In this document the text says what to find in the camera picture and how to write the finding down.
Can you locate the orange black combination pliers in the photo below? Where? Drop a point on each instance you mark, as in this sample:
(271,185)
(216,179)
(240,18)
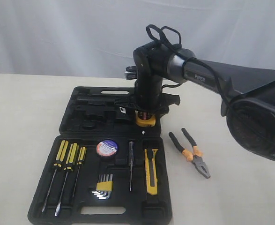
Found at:
(195,156)

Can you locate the large yellow black screwdriver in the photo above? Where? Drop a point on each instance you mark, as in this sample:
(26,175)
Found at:
(57,164)

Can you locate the black plastic tool case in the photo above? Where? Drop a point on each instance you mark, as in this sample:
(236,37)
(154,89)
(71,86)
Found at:
(88,124)

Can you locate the small yellow black screwdriver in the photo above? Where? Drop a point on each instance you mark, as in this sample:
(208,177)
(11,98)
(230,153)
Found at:
(80,161)

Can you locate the yellow utility knife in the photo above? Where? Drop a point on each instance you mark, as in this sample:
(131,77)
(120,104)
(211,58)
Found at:
(150,171)

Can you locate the black electrical tape roll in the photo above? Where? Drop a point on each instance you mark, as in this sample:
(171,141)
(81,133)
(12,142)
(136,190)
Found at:
(107,148)

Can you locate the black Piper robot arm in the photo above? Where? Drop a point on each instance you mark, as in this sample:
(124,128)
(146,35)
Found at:
(248,94)

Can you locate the yellow 2m tape measure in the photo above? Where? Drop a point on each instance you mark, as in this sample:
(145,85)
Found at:
(145,119)

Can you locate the white backdrop curtain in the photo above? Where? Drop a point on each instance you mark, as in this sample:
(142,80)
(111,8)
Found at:
(96,38)

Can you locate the silver adjustable wrench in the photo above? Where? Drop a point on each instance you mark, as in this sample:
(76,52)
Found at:
(122,110)

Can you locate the hex key set yellow holder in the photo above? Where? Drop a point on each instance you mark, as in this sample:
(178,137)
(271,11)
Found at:
(104,185)

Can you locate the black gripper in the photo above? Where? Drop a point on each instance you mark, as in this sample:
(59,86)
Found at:
(148,97)

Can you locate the claw hammer black handle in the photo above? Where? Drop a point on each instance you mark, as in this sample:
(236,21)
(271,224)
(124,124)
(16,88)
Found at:
(96,98)

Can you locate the clear tester screwdriver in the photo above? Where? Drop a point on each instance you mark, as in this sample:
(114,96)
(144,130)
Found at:
(131,162)

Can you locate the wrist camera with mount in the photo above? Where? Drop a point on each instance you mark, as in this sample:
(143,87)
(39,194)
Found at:
(131,73)

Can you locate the middle yellow black screwdriver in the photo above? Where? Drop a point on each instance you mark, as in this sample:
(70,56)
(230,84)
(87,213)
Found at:
(69,167)

